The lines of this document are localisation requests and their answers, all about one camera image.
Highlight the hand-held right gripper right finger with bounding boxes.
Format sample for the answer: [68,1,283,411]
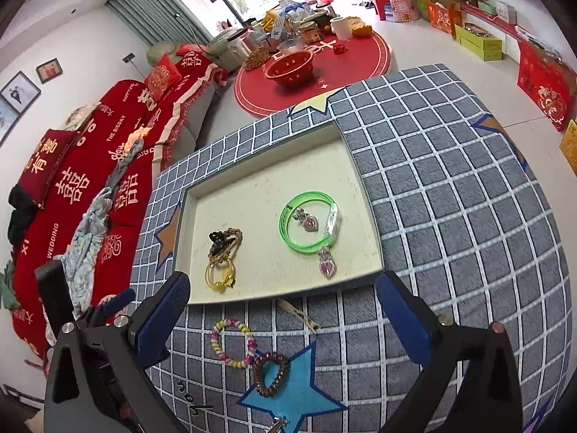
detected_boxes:
[375,271,524,433]

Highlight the red printed sofa cover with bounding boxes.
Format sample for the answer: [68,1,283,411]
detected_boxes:
[6,47,230,362]

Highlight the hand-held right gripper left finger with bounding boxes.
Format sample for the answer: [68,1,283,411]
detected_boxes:
[43,272,191,433]

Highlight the orange red gift box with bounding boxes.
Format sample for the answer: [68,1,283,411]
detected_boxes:
[426,2,463,37]

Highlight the black cloth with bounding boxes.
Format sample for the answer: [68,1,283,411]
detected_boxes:
[8,187,39,246]

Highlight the red gold patterned cushion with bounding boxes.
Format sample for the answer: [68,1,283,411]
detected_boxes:
[144,53,185,100]

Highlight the large red gift carton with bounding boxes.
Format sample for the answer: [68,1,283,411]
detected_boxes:
[516,40,577,131]

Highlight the green pleated curtain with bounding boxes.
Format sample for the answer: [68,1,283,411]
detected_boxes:
[106,0,212,48]

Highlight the green cloth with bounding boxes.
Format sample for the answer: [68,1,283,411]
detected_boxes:
[0,262,19,310]

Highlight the clear jar of snacks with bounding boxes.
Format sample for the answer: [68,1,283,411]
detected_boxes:
[246,47,271,71]

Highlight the red plastic colander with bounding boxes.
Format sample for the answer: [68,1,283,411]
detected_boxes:
[264,49,315,87]

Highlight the green plastic bangle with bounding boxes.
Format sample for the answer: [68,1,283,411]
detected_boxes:
[279,192,341,255]

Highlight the yellow hair tie with charm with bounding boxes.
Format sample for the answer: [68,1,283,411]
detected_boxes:
[206,257,237,293]

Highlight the green gift box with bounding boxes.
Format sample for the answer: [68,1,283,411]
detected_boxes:
[415,0,445,21]

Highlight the large framed photo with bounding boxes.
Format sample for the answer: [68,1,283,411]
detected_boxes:
[0,99,19,145]

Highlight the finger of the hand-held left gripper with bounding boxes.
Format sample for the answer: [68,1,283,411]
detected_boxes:
[100,288,136,319]
[35,259,75,340]

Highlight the colourful bead bracelet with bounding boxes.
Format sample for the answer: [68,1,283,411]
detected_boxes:
[211,319,257,368]

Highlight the black hair clip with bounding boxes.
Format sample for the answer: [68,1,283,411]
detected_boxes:
[208,231,237,253]

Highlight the small white box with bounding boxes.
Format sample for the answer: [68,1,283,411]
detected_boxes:
[496,0,519,23]

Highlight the framed couple photo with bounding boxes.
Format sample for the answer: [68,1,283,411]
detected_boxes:
[0,71,41,113]

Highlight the grey checked tablecloth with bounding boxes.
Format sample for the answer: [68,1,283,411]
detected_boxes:
[128,64,573,433]

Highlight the red low shelf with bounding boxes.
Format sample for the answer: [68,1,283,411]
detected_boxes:
[460,2,524,39]

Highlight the shallow grey cardboard box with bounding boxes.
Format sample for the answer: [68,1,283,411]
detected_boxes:
[173,119,385,305]

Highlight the round red table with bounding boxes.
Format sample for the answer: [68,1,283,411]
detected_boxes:
[233,29,391,120]

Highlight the floral pillow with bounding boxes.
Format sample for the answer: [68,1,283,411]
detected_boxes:
[63,106,98,130]

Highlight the white cup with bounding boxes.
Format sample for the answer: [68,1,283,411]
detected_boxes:
[330,16,353,40]

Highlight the pile of household clutter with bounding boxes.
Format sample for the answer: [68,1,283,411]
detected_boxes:
[250,0,334,52]

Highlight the grey twisted cloth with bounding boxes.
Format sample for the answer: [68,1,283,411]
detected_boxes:
[105,144,156,190]

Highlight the yellow orange snack box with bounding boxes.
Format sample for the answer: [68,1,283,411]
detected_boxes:
[559,119,577,167]

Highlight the beige armchair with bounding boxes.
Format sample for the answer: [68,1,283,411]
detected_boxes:
[210,27,251,70]

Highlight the brown braided bracelet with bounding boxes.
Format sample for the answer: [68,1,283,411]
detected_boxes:
[208,228,243,262]

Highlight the beige string loop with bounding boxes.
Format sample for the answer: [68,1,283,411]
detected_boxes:
[276,298,321,332]

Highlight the thin floor lamp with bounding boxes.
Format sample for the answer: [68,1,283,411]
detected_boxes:
[176,11,200,46]

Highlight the yellow-green flat boxes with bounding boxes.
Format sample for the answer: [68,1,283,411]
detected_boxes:
[455,22,503,61]

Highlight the small framed red photo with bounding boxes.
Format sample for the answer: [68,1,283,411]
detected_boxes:
[36,58,61,83]

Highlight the light blue crumpled blanket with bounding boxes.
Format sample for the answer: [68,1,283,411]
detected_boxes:
[56,187,113,321]

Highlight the small red lettered cushion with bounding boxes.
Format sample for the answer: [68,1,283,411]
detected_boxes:
[176,45,208,71]

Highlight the grey-green pillow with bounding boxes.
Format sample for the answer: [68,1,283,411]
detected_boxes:
[148,40,179,66]

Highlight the orange white soft item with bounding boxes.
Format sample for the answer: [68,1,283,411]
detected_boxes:
[126,126,154,146]

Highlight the dark wooden bead bracelet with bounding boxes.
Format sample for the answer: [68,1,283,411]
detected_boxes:
[252,353,290,398]

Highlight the pink gem silver earring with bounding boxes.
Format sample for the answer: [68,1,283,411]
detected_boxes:
[293,207,318,233]
[317,246,338,279]

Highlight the large red lettered cushion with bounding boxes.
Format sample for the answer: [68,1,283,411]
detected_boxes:
[16,128,82,208]

